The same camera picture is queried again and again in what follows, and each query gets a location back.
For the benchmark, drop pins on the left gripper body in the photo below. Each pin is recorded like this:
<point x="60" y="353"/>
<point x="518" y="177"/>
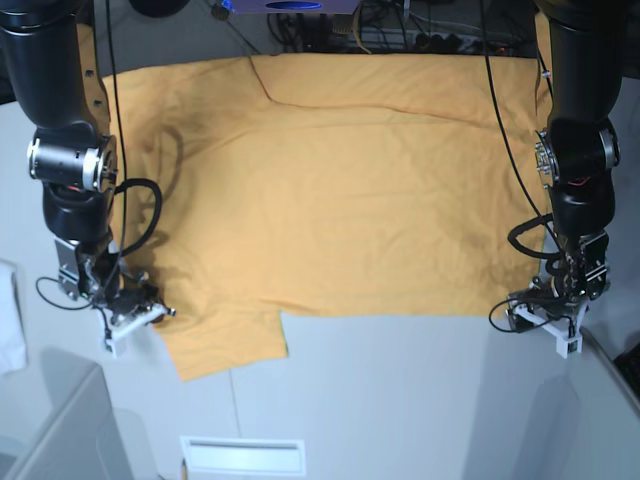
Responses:
<point x="561" y="299"/>

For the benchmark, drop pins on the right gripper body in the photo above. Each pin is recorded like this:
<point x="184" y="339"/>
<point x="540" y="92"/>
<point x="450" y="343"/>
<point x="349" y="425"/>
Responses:
<point x="95" y="273"/>

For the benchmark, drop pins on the orange yellow T-shirt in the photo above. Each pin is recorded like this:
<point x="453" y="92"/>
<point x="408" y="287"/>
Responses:
<point x="328" y="185"/>

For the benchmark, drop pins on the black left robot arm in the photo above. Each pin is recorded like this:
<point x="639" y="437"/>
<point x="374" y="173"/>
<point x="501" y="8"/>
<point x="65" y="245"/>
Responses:
<point x="576" y="153"/>

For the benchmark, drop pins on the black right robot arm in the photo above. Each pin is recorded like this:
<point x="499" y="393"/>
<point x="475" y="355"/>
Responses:
<point x="51" y="57"/>

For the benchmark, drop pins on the black keyboard at right edge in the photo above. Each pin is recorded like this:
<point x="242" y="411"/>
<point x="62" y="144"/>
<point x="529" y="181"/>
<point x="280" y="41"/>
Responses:
<point x="628" y="364"/>

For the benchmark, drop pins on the white cloth at left edge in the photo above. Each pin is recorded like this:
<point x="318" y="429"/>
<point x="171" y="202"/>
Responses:
<point x="13" y="343"/>

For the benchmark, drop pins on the grey bin left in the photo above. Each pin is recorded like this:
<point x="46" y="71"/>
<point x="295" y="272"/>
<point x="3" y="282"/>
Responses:
<point x="80" y="439"/>

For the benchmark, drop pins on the white table slot plate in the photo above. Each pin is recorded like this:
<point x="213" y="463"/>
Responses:
<point x="246" y="457"/>

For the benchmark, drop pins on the blue grey box at top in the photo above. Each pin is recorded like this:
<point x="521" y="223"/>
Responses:
<point x="251" y="7"/>

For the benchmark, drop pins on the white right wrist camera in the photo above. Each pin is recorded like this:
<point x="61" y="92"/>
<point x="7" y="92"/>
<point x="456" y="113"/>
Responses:
<point x="115" y="342"/>

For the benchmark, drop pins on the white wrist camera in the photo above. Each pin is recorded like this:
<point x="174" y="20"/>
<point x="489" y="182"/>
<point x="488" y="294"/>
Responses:
<point x="115" y="342"/>
<point x="568" y="341"/>

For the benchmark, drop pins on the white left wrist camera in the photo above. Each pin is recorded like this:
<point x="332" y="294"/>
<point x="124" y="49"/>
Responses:
<point x="568" y="341"/>

